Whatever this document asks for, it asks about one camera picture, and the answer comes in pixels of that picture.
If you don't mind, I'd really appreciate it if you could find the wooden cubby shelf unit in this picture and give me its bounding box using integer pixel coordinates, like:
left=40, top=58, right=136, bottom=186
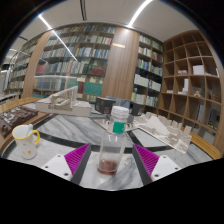
left=158, top=29, right=224, bottom=149

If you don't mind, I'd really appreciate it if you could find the brown architectural site model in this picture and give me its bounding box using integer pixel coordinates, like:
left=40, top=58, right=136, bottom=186
left=0, top=105, right=39, bottom=138

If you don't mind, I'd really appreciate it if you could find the short ceiling strip light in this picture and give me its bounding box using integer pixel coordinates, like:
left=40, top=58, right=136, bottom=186
left=127, top=0, right=153, bottom=28

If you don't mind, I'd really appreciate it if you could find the clear bottle with green label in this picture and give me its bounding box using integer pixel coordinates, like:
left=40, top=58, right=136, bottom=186
left=97, top=105, right=130, bottom=176

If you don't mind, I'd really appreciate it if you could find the white stepped architectural model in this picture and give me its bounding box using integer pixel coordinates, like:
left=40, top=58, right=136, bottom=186
left=34, top=85, right=93, bottom=118

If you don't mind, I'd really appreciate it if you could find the bookshelf behind glass panel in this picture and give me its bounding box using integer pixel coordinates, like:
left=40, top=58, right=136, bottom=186
left=8, top=33, right=44, bottom=94

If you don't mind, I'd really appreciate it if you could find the wide bookshelf full of books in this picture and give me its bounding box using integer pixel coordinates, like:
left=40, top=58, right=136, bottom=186
left=31, top=23, right=117, bottom=102

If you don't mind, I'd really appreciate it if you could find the dark grey architectural model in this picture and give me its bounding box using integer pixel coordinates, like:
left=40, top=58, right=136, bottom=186
left=94, top=96, right=117, bottom=115

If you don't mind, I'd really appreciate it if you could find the white mug with yellow rim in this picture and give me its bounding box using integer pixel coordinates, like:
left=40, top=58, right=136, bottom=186
left=11, top=124, right=41, bottom=160

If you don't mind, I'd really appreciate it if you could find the light blue spoon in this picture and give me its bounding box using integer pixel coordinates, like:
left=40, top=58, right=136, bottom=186
left=25, top=123, right=35, bottom=138

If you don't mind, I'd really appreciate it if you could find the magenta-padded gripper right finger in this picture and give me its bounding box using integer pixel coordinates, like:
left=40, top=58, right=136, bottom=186
left=132, top=143, right=182, bottom=185

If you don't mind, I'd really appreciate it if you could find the white long architectural model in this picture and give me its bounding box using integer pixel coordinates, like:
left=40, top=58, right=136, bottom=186
left=133, top=111, right=193, bottom=154

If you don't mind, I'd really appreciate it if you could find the narrow bookshelf full of books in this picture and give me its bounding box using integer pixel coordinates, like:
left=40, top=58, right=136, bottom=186
left=130, top=33, right=164, bottom=109

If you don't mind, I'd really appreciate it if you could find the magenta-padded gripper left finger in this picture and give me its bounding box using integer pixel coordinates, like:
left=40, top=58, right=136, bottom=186
left=41, top=143, right=93, bottom=185

